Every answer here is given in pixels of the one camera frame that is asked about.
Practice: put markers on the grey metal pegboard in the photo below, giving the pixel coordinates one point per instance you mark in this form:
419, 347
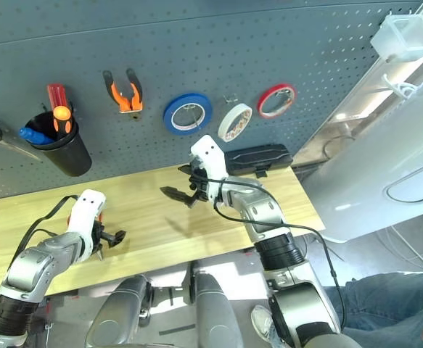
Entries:
214, 47

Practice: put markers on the large white panel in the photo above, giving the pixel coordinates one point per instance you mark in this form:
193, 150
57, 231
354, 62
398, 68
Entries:
385, 152

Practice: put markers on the person leg blue jeans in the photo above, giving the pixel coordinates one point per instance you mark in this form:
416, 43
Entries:
385, 304

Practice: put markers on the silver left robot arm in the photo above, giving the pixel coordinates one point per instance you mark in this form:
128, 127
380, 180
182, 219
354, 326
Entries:
33, 264

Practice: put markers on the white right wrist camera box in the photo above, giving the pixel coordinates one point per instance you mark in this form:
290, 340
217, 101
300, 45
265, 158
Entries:
211, 156

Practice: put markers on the grey white sneaker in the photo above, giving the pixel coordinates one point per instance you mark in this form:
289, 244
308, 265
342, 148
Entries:
263, 322

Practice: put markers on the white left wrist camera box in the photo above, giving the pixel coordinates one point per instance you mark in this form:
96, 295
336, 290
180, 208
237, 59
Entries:
86, 210

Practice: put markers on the black plastic tool case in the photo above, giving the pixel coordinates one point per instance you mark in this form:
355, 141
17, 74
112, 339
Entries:
258, 157

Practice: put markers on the blue tape roll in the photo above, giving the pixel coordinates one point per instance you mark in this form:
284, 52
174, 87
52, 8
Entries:
168, 116

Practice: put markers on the grey robot left leg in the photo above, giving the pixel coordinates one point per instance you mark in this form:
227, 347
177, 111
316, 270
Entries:
117, 315

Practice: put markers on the silver pegboard frame post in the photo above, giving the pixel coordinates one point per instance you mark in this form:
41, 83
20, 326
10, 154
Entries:
341, 116

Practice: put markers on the white tape roll red print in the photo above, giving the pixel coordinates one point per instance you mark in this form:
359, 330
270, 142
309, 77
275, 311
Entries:
225, 125

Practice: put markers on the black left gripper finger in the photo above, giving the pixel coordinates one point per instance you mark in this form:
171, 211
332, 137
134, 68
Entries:
115, 237

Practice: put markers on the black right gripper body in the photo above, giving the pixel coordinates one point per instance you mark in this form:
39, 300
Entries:
201, 185

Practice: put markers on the grey robot right leg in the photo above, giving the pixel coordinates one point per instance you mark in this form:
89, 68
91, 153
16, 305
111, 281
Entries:
214, 315

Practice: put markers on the grey robot leg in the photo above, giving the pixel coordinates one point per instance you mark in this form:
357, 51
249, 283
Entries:
117, 315
214, 315

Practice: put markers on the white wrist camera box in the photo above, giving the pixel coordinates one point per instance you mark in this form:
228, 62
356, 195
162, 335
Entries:
211, 156
86, 210

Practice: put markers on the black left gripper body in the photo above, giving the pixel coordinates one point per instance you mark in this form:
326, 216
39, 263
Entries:
98, 237

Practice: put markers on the white plastic hook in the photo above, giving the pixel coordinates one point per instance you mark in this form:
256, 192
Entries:
399, 88

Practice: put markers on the black cup holder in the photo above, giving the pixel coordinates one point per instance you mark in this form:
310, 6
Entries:
69, 157

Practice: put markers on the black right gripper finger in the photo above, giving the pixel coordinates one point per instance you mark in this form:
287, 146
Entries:
187, 169
180, 196

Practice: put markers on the clear plastic bin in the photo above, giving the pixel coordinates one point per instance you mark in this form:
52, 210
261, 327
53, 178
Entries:
403, 38

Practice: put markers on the orange black combination pliers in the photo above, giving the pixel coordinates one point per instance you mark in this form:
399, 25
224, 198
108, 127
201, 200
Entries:
127, 103

